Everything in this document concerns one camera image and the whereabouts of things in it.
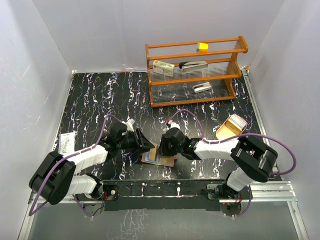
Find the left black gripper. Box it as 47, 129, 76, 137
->
117, 128, 155, 155

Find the gold VIP credit card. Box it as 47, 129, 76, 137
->
160, 156, 175, 165

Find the pink leather card holder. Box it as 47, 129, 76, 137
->
141, 143, 178, 167

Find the stack of credit cards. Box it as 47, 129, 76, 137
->
228, 114, 248, 131

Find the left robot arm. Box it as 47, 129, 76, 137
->
28, 119, 155, 205

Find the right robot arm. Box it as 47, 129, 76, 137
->
157, 127, 278, 199

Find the beige oval card tray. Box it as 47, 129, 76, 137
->
216, 117, 245, 140

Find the small white stapler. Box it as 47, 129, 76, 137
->
192, 82, 212, 94

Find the white staples box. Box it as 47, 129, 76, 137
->
152, 60, 175, 77

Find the white printed leaflet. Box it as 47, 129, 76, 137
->
58, 132, 75, 155

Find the orange wooden shelf rack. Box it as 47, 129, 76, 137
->
145, 35, 249, 108

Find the grey black stapler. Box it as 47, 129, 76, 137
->
179, 61, 209, 74

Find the yellow grey eraser block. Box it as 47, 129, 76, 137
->
196, 42, 209, 53

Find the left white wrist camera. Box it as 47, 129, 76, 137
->
125, 118, 135, 132

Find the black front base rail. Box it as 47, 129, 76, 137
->
82, 178, 253, 212

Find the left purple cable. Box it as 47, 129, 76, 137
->
28, 114, 126, 217

